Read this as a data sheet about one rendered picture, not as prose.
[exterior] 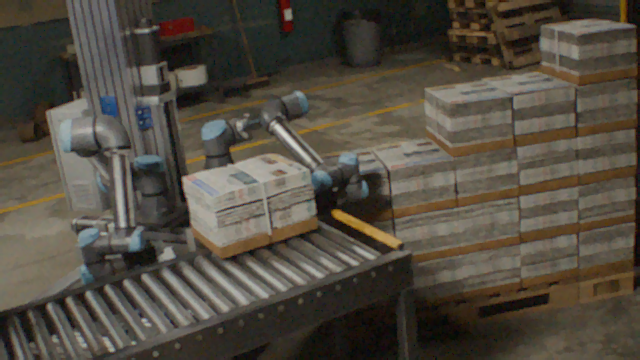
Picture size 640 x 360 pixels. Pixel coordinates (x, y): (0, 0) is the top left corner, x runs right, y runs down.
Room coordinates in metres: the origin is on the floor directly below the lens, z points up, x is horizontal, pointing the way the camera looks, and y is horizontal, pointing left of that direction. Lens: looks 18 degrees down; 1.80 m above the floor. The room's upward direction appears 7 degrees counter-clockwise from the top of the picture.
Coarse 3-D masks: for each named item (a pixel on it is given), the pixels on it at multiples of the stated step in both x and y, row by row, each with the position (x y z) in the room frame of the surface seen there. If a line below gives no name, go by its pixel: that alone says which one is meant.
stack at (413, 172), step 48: (432, 144) 3.23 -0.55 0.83; (528, 144) 3.05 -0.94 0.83; (576, 144) 3.06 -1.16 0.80; (384, 192) 2.95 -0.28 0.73; (432, 192) 2.98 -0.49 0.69; (480, 192) 3.00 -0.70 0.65; (576, 192) 3.05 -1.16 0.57; (432, 240) 2.98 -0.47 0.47; (480, 240) 3.00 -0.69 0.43; (576, 240) 3.05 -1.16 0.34; (432, 288) 2.97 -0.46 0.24; (528, 288) 3.04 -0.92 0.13; (576, 288) 3.05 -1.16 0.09
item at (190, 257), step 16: (192, 256) 2.35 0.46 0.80; (208, 256) 2.37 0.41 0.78; (128, 272) 2.28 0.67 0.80; (144, 272) 2.27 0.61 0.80; (176, 272) 2.32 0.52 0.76; (224, 272) 2.39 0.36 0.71; (80, 288) 2.20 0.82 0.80; (96, 288) 2.19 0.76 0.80; (144, 288) 2.26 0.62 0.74; (192, 288) 2.34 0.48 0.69; (32, 304) 2.11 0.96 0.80; (64, 304) 2.14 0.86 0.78; (0, 320) 2.04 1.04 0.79; (48, 320) 2.11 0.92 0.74; (96, 320) 2.18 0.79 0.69
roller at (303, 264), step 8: (272, 248) 2.38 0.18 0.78; (280, 248) 2.34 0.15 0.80; (288, 248) 2.32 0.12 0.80; (280, 256) 2.32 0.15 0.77; (288, 256) 2.28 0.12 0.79; (296, 256) 2.25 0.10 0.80; (296, 264) 2.22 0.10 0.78; (304, 264) 2.19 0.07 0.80; (312, 264) 2.17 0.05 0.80; (304, 272) 2.17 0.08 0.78; (312, 272) 2.13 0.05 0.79; (320, 272) 2.10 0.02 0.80
